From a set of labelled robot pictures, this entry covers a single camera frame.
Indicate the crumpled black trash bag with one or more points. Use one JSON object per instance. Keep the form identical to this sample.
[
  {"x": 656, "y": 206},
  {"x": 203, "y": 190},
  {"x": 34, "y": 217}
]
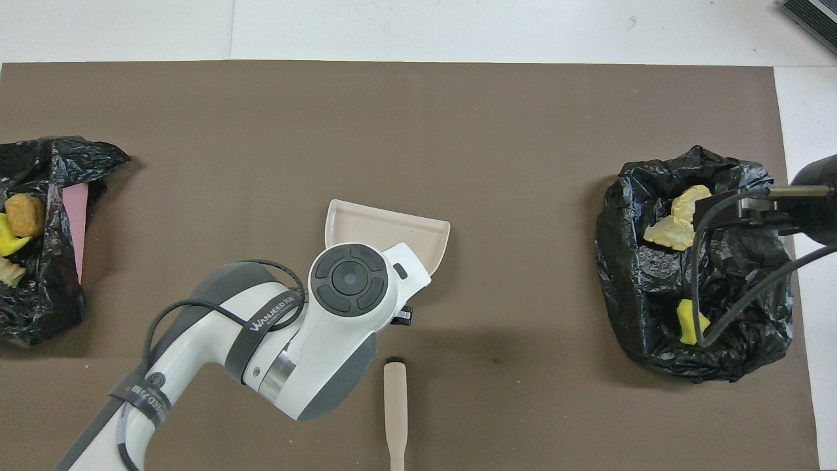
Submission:
[{"x": 39, "y": 301}]

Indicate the orange ridged bread chunk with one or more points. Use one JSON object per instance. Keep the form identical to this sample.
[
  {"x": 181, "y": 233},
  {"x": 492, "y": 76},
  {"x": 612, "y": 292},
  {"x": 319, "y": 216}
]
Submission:
[{"x": 686, "y": 203}]

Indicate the pink bin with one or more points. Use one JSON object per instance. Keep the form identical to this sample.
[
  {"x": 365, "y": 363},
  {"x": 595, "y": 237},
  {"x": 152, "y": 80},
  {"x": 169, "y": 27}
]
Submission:
[{"x": 77, "y": 216}]

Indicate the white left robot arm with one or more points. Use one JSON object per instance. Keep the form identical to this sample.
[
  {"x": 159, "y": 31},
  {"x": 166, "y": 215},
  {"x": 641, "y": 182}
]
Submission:
[{"x": 314, "y": 340}]

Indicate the beige plastic dustpan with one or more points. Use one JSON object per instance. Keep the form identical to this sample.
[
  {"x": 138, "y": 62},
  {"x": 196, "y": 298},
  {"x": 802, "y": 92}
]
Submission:
[{"x": 392, "y": 229}]

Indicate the black trash bag lined bin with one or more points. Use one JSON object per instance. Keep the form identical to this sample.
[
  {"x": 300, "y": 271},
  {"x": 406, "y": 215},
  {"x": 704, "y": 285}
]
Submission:
[{"x": 739, "y": 275}]

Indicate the dark ribbed panel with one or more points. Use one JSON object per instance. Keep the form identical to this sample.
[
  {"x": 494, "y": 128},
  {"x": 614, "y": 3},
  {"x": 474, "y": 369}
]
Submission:
[{"x": 814, "y": 16}]

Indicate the brown table mat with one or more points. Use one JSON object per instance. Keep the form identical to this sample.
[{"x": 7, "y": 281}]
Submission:
[{"x": 418, "y": 118}]

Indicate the brown cork-like bread roll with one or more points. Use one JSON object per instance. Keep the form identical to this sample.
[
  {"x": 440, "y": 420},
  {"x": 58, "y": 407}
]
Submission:
[{"x": 25, "y": 214}]

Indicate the pale ridged bread chunk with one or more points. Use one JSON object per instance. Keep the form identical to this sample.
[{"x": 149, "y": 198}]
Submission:
[{"x": 10, "y": 271}]

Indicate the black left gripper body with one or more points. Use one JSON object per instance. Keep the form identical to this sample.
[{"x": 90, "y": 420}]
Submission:
[{"x": 402, "y": 315}]

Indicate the beige brush with black bristles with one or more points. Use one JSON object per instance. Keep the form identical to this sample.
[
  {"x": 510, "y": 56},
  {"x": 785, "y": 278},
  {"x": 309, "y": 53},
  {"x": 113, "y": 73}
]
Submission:
[{"x": 395, "y": 399}]

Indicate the small yellow sponge piece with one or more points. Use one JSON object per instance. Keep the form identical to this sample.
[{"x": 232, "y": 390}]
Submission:
[{"x": 685, "y": 320}]

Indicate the pale yellow bread chunk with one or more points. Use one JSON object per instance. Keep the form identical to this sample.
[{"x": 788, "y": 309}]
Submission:
[{"x": 670, "y": 233}]

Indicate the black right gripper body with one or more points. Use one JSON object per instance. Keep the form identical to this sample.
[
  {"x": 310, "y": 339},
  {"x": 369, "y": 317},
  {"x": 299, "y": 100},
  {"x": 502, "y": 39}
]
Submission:
[{"x": 814, "y": 209}]

